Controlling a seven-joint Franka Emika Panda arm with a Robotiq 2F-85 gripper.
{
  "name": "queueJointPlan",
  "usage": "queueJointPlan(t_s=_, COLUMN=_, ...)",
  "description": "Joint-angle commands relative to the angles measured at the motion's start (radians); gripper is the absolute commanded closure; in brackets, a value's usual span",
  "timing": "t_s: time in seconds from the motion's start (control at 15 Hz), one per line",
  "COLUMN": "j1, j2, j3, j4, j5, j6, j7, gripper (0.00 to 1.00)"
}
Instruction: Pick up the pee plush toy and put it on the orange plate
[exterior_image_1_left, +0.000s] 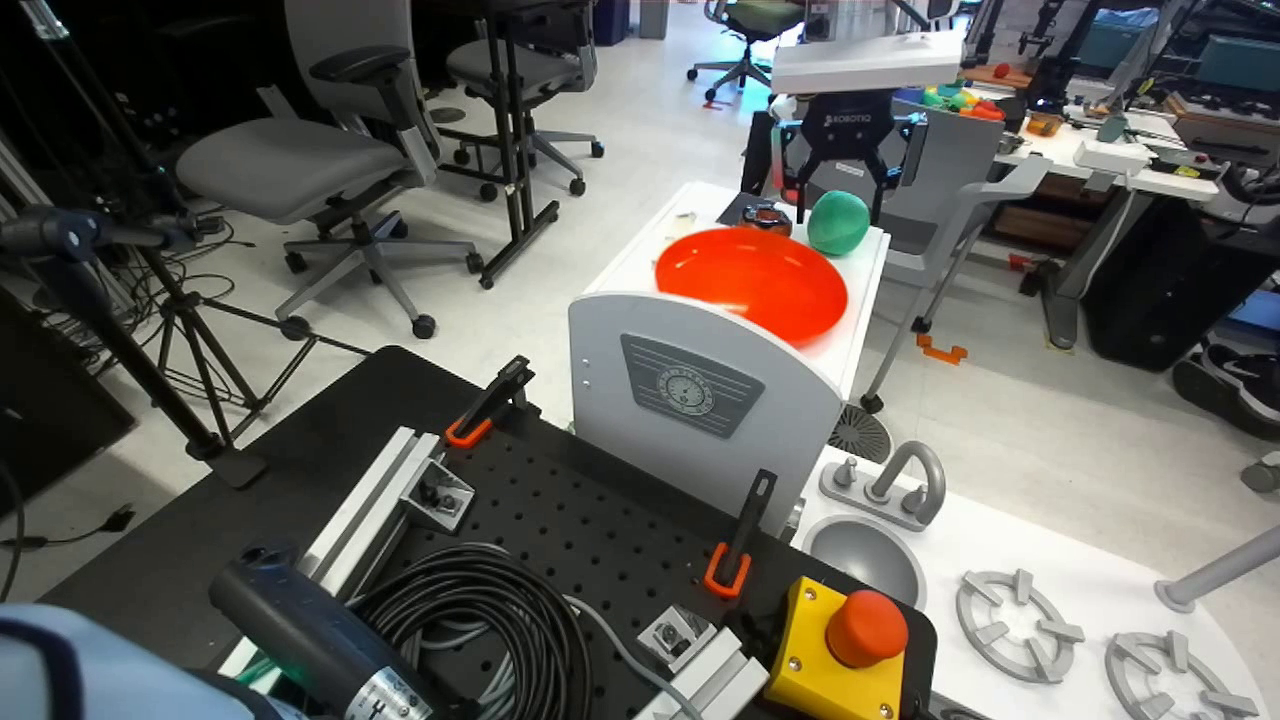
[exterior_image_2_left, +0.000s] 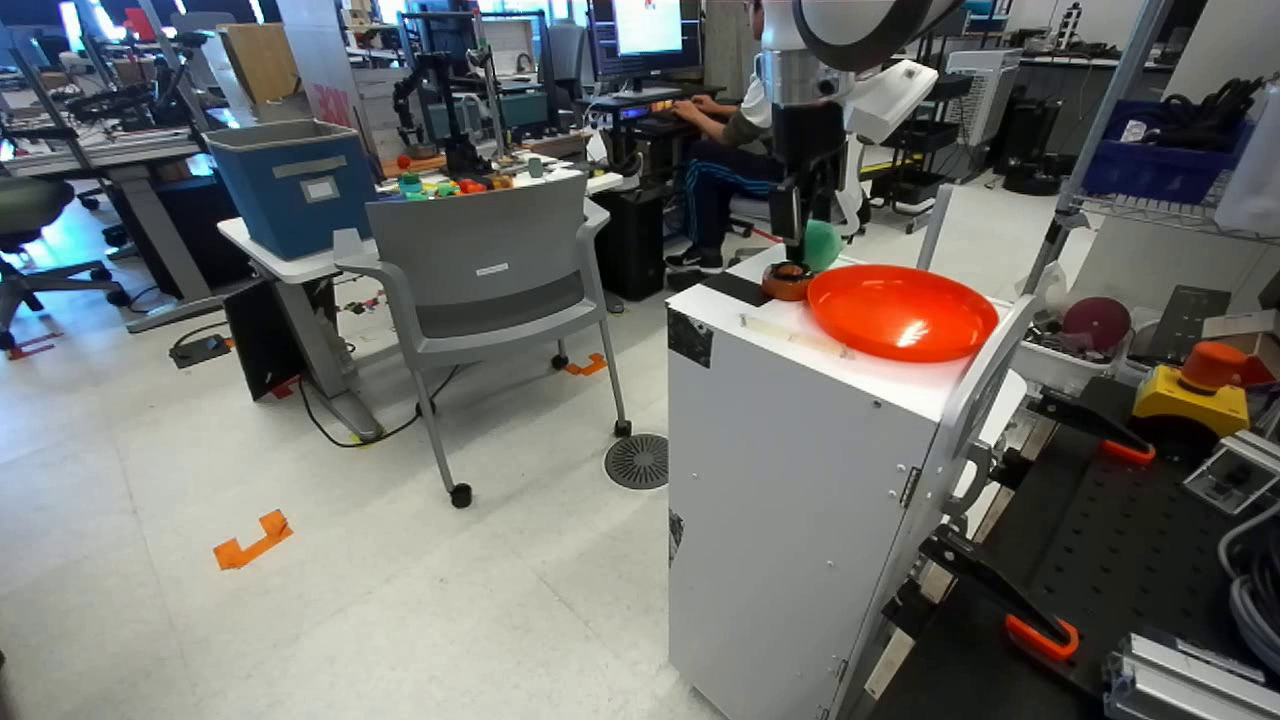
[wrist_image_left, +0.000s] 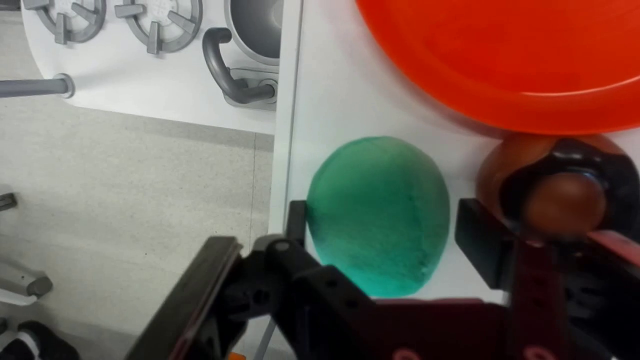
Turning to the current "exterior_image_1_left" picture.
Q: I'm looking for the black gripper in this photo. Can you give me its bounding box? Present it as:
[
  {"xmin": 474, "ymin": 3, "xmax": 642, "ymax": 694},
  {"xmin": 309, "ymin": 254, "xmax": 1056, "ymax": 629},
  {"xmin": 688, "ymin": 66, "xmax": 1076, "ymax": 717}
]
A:
[{"xmin": 777, "ymin": 87, "xmax": 930, "ymax": 230}]

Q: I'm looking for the green round plush toy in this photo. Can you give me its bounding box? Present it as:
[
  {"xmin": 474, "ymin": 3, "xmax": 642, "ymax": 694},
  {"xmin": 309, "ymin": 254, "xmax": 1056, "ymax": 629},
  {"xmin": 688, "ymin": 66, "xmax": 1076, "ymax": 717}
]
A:
[{"xmin": 803, "ymin": 188, "xmax": 874, "ymax": 262}]

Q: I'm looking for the colourful toy pile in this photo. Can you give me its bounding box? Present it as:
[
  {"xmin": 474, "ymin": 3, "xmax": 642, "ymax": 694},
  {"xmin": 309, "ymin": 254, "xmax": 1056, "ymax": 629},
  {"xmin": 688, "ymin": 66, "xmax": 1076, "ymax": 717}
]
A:
[{"xmin": 921, "ymin": 80, "xmax": 1014, "ymax": 131}]

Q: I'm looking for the white toy kitchen cabinet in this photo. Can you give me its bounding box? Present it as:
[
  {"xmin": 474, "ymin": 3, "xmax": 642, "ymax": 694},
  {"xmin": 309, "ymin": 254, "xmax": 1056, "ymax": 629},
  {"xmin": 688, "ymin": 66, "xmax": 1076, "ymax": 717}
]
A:
[{"xmin": 565, "ymin": 176, "xmax": 896, "ymax": 541}]

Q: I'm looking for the grey chair with casters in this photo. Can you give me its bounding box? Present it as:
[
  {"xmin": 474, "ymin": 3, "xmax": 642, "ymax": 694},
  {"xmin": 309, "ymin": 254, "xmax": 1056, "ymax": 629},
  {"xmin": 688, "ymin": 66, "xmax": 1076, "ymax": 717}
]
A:
[{"xmin": 795, "ymin": 110, "xmax": 1056, "ymax": 416}]

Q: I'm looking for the orange plastic bowl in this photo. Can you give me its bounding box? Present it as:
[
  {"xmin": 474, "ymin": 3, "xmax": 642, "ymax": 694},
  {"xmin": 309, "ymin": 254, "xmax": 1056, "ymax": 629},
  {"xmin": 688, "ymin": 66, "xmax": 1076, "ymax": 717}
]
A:
[{"xmin": 653, "ymin": 224, "xmax": 851, "ymax": 354}]

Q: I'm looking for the small orange floor tape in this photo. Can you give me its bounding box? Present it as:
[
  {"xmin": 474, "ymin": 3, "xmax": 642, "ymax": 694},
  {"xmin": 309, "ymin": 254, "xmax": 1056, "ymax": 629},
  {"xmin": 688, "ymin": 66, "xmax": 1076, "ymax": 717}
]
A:
[{"xmin": 912, "ymin": 328, "xmax": 972, "ymax": 371}]

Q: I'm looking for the office chair green seat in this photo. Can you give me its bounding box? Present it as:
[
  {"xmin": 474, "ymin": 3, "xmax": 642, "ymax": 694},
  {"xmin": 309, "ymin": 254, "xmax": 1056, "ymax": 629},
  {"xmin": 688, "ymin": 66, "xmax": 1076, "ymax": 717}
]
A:
[{"xmin": 683, "ymin": 0, "xmax": 812, "ymax": 113}]

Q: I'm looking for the white work table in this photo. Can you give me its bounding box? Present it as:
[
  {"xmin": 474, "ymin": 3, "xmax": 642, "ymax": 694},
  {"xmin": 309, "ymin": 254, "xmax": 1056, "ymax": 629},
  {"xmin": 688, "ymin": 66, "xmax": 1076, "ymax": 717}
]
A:
[{"xmin": 992, "ymin": 98, "xmax": 1280, "ymax": 354}]

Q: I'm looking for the black desk leg stand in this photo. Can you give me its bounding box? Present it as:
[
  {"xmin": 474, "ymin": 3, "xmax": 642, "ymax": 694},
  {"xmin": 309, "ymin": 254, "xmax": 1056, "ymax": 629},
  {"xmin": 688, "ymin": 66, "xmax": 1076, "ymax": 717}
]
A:
[{"xmin": 474, "ymin": 0, "xmax": 568, "ymax": 292}]

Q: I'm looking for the black computer tower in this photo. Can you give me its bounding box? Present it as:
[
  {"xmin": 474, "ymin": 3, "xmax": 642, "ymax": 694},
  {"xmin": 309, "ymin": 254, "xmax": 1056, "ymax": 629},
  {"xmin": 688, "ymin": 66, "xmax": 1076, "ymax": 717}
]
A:
[{"xmin": 1082, "ymin": 208, "xmax": 1280, "ymax": 376}]

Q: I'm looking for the grey padded office chair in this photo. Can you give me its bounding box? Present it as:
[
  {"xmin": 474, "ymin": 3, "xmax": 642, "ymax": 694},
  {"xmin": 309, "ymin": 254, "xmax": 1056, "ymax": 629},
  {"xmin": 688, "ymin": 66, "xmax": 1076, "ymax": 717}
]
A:
[{"xmin": 444, "ymin": 0, "xmax": 611, "ymax": 205}]

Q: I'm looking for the yellow emergency stop button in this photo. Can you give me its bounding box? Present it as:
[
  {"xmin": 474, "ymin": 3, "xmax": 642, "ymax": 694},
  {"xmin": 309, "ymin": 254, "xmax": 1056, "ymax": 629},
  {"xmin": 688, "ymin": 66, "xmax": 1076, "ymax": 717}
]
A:
[{"xmin": 763, "ymin": 572, "xmax": 921, "ymax": 720}]

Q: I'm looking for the aluminium extrusion bar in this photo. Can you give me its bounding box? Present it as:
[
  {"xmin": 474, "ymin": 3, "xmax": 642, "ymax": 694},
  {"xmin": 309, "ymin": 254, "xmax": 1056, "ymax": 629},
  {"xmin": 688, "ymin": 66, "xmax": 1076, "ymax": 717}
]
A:
[
  {"xmin": 637, "ymin": 619, "xmax": 777, "ymax": 720},
  {"xmin": 297, "ymin": 426, "xmax": 447, "ymax": 601}
]

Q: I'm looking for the grey metal pole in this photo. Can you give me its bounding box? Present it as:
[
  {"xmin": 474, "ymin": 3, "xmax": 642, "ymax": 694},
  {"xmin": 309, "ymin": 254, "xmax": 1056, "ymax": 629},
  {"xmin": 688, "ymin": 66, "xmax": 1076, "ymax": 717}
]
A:
[{"xmin": 1154, "ymin": 522, "xmax": 1280, "ymax": 616}]

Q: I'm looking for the grey mesh office chair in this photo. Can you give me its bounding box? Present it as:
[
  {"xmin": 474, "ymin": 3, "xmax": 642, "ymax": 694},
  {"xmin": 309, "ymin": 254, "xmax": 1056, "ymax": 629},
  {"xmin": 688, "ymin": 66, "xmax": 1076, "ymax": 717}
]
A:
[{"xmin": 171, "ymin": 0, "xmax": 489, "ymax": 344}]

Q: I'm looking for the dark blue cylinder device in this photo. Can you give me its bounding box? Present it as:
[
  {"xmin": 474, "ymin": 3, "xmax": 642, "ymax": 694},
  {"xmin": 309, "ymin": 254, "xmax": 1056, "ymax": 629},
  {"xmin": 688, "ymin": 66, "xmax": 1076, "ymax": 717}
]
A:
[{"xmin": 208, "ymin": 550, "xmax": 435, "ymax": 720}]

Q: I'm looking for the black clamp orange handle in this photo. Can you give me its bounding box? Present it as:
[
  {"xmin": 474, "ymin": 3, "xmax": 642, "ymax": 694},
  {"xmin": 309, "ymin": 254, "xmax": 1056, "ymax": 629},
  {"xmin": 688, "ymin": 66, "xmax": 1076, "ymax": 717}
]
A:
[
  {"xmin": 702, "ymin": 468, "xmax": 786, "ymax": 604},
  {"xmin": 440, "ymin": 354, "xmax": 542, "ymax": 457}
]

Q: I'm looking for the grey cable bundle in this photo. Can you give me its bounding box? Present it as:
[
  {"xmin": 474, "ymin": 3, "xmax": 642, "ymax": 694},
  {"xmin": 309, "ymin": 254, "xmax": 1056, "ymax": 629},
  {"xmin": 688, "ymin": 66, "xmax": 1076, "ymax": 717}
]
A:
[{"xmin": 347, "ymin": 535, "xmax": 594, "ymax": 720}]

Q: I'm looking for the black camera tripod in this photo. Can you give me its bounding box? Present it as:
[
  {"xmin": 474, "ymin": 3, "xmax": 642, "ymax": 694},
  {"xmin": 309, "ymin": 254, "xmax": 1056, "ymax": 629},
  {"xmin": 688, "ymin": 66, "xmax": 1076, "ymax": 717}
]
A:
[{"xmin": 0, "ymin": 205, "xmax": 374, "ymax": 465}]

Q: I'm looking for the black floor cable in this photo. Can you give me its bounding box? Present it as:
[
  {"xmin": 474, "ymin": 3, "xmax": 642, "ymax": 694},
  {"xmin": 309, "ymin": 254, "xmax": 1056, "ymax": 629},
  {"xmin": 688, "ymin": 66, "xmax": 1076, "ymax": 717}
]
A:
[{"xmin": 0, "ymin": 457, "xmax": 141, "ymax": 604}]

